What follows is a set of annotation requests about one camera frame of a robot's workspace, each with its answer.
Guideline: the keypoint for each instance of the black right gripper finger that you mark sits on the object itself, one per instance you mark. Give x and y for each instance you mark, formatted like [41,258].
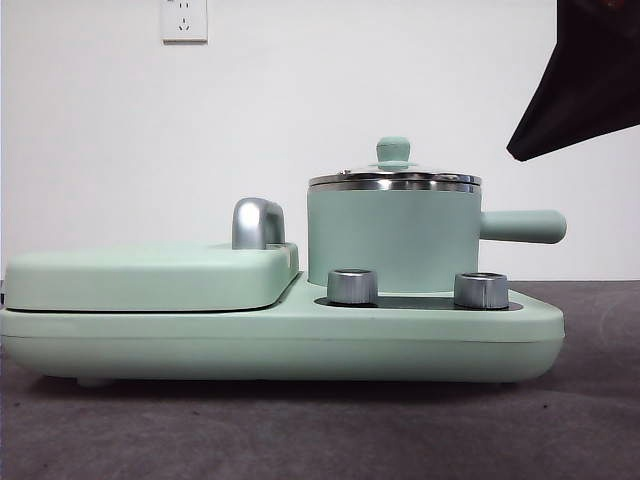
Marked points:
[590,85]

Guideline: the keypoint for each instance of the glass lid with mint knob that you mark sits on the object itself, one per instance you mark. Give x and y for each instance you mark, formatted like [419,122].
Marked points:
[393,149]

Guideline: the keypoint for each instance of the mint green steamer pot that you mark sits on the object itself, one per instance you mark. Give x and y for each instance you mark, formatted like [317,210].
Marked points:
[390,235]

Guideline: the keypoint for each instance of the silver control knob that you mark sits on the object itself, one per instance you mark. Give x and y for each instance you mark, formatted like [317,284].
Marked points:
[481,291]
[352,287]

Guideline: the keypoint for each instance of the mint green breakfast machine base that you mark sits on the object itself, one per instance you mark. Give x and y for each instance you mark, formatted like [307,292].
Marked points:
[400,345]

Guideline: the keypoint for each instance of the mint green griddle cover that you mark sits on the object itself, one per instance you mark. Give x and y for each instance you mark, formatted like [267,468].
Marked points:
[140,280]

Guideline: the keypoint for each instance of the white wall socket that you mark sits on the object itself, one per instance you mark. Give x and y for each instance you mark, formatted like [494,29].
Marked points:
[184,20]

